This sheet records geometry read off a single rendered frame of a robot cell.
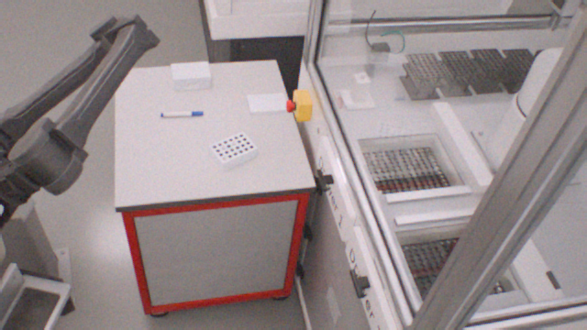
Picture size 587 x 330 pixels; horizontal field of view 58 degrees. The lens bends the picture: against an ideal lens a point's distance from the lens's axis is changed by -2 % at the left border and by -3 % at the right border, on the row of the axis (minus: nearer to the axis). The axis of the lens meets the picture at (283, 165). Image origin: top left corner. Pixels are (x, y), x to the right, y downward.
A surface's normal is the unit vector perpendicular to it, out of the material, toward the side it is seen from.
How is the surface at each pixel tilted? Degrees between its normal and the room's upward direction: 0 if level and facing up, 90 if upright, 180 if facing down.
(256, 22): 90
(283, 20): 90
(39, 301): 0
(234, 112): 0
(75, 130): 54
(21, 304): 0
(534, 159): 90
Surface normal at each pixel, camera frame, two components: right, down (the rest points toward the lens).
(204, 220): 0.20, 0.73
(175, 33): 0.08, -0.67
